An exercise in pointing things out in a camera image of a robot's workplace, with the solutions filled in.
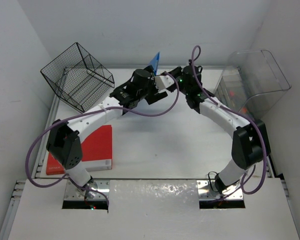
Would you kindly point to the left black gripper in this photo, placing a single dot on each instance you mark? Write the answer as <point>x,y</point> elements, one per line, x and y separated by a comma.
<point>155,94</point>

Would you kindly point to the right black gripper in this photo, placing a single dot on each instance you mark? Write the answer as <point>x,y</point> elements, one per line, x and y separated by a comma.
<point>178,70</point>

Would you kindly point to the blue folder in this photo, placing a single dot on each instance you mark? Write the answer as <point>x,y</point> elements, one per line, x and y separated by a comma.
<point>152,67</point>

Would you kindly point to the pink highlighter marker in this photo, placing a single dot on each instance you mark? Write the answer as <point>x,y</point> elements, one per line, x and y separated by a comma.
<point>231,94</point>

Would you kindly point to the clear grey drawer organizer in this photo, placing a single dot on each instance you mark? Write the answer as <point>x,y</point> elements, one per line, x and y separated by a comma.
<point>263,80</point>

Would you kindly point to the black wire mesh basket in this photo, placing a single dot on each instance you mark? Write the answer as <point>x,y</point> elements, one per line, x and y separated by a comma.
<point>78,78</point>

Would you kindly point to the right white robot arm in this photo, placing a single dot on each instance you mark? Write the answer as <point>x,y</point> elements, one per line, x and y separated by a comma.
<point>250,143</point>

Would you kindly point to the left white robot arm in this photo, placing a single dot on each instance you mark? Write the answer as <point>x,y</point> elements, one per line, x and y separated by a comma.
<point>86,124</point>

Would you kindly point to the red notebook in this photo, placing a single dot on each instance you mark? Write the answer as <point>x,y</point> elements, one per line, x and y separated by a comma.
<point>100,150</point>

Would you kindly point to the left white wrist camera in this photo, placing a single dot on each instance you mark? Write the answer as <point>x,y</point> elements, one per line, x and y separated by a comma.
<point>163,82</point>

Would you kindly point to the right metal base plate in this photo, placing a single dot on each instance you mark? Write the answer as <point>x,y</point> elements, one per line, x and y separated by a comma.
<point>207,191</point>

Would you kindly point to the metal base plate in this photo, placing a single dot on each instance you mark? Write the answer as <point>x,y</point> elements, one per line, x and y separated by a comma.
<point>207,191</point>
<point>98,190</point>

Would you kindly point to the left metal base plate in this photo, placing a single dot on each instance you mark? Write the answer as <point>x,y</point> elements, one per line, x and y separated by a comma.
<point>98,190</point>

